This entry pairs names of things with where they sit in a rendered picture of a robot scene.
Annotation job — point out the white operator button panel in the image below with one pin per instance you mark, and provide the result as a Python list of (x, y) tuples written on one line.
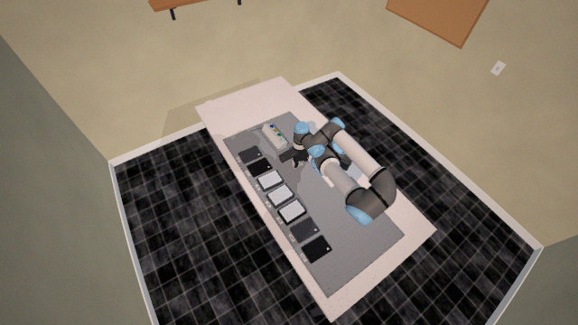
[(274, 137)]

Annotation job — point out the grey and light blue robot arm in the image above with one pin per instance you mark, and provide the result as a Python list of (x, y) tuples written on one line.
[(363, 204)]

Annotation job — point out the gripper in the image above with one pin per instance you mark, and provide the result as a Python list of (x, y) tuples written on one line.
[(296, 160)]

